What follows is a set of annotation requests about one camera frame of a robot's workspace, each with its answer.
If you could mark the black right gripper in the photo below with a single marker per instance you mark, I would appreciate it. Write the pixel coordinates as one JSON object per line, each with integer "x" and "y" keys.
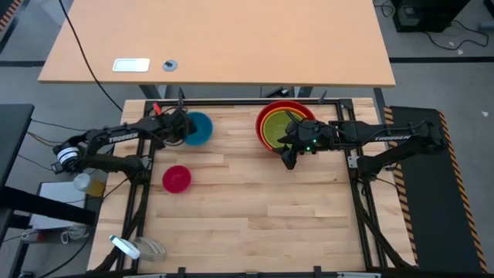
{"x": 312, "y": 137}

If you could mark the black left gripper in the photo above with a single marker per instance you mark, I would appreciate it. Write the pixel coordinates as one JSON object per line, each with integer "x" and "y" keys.
{"x": 174, "y": 127}

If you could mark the green bowl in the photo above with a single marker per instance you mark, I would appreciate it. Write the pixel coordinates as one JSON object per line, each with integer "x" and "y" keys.
{"x": 276, "y": 127}

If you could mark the blue bowl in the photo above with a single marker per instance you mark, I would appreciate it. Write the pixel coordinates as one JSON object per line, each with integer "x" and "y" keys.
{"x": 201, "y": 129}

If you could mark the orange bowl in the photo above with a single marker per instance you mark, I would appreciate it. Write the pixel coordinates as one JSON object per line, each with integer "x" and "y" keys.
{"x": 283, "y": 109}

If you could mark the large red bowl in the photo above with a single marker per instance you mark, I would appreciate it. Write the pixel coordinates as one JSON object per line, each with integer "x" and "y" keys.
{"x": 285, "y": 103}

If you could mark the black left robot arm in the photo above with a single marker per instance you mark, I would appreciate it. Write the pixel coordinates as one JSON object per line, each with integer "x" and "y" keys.
{"x": 116, "y": 137}

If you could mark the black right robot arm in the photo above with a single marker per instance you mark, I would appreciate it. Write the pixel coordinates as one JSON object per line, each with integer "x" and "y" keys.
{"x": 386, "y": 137}

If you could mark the small magenta bowl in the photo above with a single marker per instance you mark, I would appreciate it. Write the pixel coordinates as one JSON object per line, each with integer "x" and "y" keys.
{"x": 176, "y": 179}

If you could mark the white flat card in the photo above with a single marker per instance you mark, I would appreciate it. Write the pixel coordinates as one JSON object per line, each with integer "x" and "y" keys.
{"x": 131, "y": 65}

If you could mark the clear plastic bottle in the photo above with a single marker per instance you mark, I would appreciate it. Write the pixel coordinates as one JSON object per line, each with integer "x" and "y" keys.
{"x": 86, "y": 184}

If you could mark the light wooden desk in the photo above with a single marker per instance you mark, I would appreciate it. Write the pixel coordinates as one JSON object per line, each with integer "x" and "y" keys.
{"x": 231, "y": 38}

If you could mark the clear plastic container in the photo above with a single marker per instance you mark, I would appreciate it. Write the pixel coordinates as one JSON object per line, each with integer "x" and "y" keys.
{"x": 152, "y": 250}

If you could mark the white box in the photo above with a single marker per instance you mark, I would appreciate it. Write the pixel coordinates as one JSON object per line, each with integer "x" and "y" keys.
{"x": 58, "y": 191}

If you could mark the black hazard striped mat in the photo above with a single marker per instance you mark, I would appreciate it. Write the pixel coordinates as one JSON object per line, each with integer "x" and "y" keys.
{"x": 9, "y": 13}
{"x": 428, "y": 212}

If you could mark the black beam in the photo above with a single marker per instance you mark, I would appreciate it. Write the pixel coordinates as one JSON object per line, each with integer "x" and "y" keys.
{"x": 38, "y": 204}

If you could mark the black desk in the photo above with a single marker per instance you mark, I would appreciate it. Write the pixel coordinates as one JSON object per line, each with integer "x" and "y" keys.
{"x": 11, "y": 135}

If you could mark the black computer case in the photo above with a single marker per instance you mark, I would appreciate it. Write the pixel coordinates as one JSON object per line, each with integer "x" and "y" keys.
{"x": 428, "y": 15}

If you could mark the black aluminium table frame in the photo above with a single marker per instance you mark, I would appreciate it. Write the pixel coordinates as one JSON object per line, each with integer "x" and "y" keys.
{"x": 247, "y": 102}

